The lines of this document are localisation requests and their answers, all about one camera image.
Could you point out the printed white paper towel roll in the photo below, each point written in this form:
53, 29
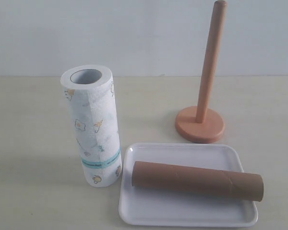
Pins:
90, 95

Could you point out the brown cardboard tube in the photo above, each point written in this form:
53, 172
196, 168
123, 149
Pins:
202, 181

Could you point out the wooden paper towel holder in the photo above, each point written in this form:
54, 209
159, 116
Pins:
199, 124

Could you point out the white rectangular plastic tray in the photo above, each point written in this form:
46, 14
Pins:
150, 207

